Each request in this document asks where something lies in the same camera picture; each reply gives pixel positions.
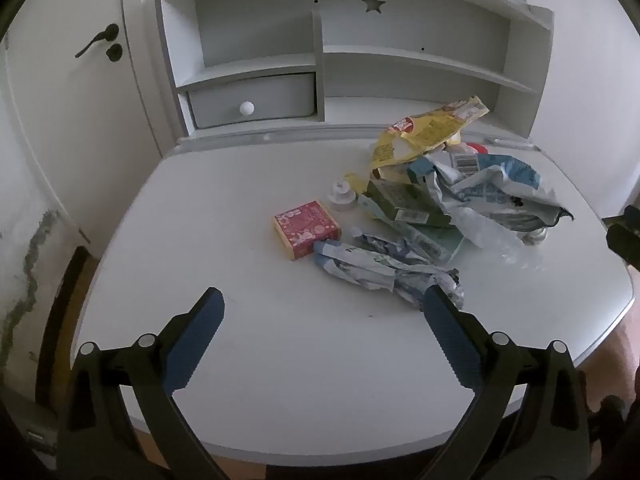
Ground blue-grey wrapper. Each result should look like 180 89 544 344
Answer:
312 227 465 314

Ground blue and white plastic bag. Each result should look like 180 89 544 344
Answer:
406 152 575 249

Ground black door handle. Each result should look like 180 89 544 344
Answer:
75 24 121 59

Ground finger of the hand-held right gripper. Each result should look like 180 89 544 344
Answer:
602 205 640 264

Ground white bottle cap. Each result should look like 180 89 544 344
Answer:
327 180 357 211

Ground light green packet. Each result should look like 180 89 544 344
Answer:
357 195 466 264

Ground green cardboard box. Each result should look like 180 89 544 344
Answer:
366 179 454 226

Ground grey device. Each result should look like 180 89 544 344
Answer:
0 387 57 457

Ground white desk hutch shelf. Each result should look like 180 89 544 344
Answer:
152 0 556 142

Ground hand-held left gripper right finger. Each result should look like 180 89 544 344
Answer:
416 284 594 480

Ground white door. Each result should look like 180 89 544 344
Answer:
0 0 168 246

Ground large yellow snack wrapper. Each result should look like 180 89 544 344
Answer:
369 96 490 181

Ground grey hutch drawer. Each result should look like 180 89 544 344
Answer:
187 72 317 130

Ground pink patterned small box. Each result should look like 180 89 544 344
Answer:
273 200 343 262

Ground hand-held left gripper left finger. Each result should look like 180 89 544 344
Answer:
59 286 231 480

